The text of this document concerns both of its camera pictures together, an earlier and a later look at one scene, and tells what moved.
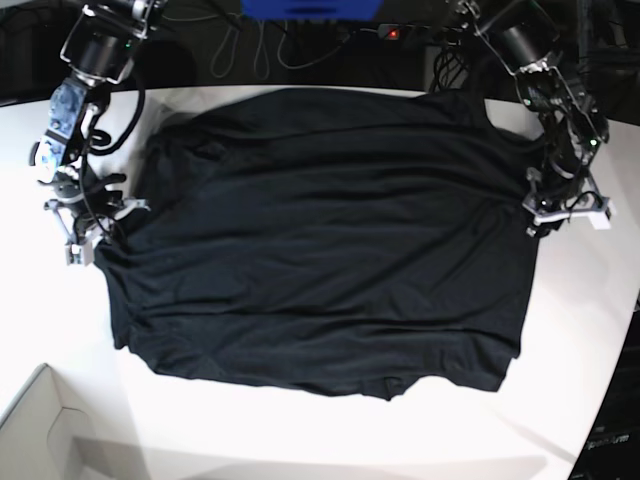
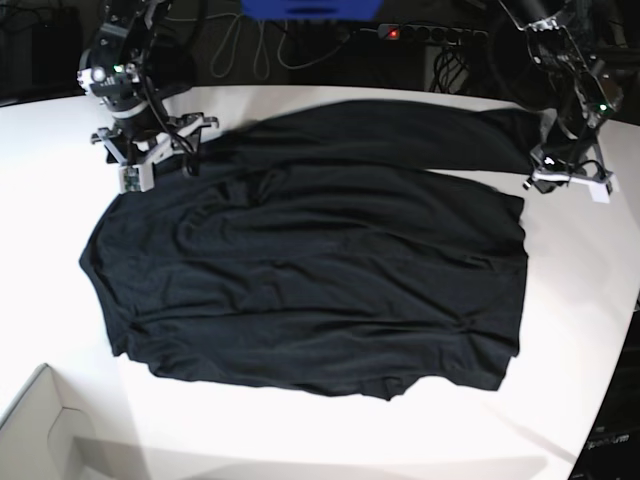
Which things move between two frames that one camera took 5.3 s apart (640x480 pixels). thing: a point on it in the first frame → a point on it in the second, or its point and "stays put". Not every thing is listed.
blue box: x=311 y=10 stays put
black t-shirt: x=357 y=240 stays put
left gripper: x=85 y=211 → x=181 y=137
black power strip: x=426 y=33 stays put
